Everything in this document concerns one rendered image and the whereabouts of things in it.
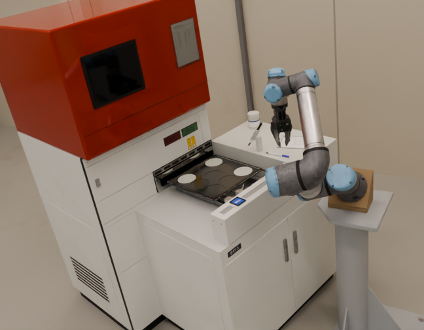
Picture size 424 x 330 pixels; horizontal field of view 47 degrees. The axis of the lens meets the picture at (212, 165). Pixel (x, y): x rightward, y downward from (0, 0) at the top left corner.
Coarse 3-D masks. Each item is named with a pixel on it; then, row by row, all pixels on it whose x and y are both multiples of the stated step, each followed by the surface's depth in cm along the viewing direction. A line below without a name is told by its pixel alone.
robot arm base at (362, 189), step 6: (360, 174) 223; (360, 180) 218; (360, 186) 218; (366, 186) 222; (354, 192) 217; (360, 192) 220; (342, 198) 224; (348, 198) 222; (354, 198) 223; (360, 198) 223
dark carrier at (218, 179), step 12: (216, 156) 280; (192, 168) 271; (204, 168) 269; (216, 168) 267; (228, 168) 265; (252, 168) 261; (204, 180) 257; (216, 180) 255; (228, 180) 253; (240, 180) 251; (204, 192) 245; (216, 192) 244
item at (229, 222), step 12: (264, 180) 236; (240, 192) 229; (252, 192) 228; (264, 192) 227; (228, 204) 221; (252, 204) 222; (264, 204) 229; (276, 204) 236; (216, 216) 214; (228, 216) 212; (240, 216) 218; (252, 216) 224; (264, 216) 231; (216, 228) 218; (228, 228) 214; (240, 228) 220; (228, 240) 216
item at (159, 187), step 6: (204, 150) 280; (210, 150) 284; (192, 156) 275; (198, 156) 278; (180, 162) 270; (186, 162) 272; (174, 168) 267; (162, 174) 261; (168, 174) 265; (180, 174) 273; (156, 180) 259; (156, 186) 262; (162, 186) 264; (168, 186) 267
